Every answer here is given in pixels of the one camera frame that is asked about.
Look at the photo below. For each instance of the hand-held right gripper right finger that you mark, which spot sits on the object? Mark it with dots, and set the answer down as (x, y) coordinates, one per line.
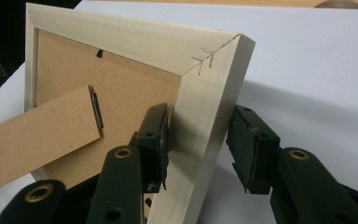
(301, 186)

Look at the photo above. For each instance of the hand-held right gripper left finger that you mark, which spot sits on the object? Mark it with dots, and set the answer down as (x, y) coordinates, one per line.
(121, 186)

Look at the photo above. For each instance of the wooden picture frame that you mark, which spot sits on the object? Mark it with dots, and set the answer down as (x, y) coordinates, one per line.
(121, 77)

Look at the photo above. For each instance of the white table mat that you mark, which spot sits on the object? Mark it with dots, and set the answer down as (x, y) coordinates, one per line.
(307, 62)

